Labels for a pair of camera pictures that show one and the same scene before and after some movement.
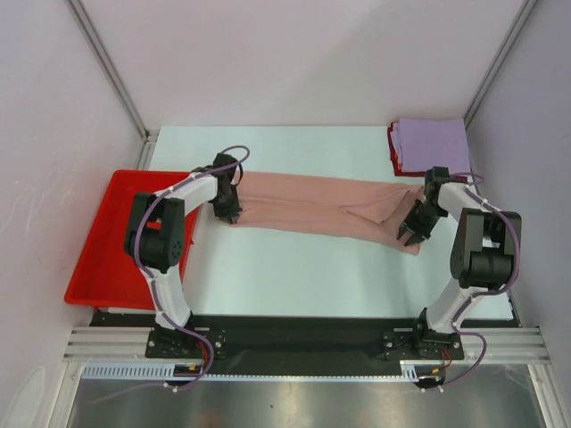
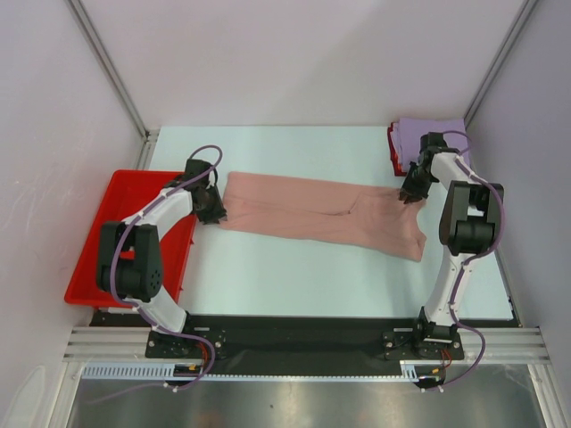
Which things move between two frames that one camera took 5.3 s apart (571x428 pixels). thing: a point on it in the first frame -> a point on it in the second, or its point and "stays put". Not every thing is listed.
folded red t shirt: (396, 166) stays put
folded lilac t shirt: (423, 144) stays put
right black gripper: (419, 221) -> (414, 183)
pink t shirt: (370, 212) stays put
